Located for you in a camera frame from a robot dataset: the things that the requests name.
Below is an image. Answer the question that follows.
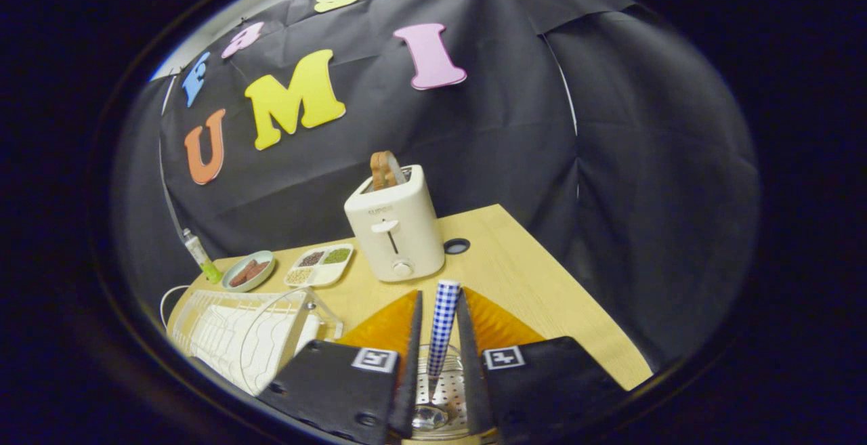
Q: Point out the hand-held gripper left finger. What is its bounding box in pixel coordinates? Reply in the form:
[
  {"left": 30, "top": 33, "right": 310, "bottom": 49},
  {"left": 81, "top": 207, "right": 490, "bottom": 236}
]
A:
[{"left": 256, "top": 289, "right": 424, "bottom": 445}]

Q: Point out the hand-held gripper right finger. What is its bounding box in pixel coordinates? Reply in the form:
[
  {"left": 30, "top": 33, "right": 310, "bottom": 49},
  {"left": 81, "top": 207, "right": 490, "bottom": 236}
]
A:
[{"left": 455, "top": 287, "right": 627, "bottom": 445}]

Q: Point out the clear wire cutlery basket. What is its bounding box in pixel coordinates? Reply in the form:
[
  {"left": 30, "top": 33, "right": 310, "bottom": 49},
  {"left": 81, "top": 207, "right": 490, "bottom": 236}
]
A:
[{"left": 400, "top": 343, "right": 485, "bottom": 440}]

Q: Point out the blue checked handle spoon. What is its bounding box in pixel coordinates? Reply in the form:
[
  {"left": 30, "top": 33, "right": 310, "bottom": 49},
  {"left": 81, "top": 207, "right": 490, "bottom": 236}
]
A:
[{"left": 413, "top": 279, "right": 462, "bottom": 430}]

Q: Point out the white wire dish rack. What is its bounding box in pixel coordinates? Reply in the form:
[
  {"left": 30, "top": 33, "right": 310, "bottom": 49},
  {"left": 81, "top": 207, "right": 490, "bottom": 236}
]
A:
[{"left": 160, "top": 285, "right": 344, "bottom": 397}]

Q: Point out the pale green plate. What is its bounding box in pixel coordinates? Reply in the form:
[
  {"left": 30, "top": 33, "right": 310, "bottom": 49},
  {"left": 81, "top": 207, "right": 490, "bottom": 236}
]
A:
[{"left": 221, "top": 250, "right": 276, "bottom": 293}]

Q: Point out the white divided grain tray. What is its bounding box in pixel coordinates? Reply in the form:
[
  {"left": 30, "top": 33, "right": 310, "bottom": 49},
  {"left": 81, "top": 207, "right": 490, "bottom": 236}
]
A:
[{"left": 283, "top": 243, "right": 355, "bottom": 289}]

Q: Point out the white drain tray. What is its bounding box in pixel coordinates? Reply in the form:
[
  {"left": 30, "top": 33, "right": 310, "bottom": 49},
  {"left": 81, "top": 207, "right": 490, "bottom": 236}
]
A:
[{"left": 190, "top": 296, "right": 319, "bottom": 391}]

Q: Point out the white toaster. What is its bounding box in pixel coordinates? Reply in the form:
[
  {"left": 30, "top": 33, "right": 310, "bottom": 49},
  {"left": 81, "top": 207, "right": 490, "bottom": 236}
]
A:
[{"left": 343, "top": 165, "right": 446, "bottom": 283}]

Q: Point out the clear bottle with green base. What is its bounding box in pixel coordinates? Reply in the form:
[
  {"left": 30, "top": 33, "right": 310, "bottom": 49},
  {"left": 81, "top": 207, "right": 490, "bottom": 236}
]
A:
[{"left": 182, "top": 228, "right": 224, "bottom": 284}]

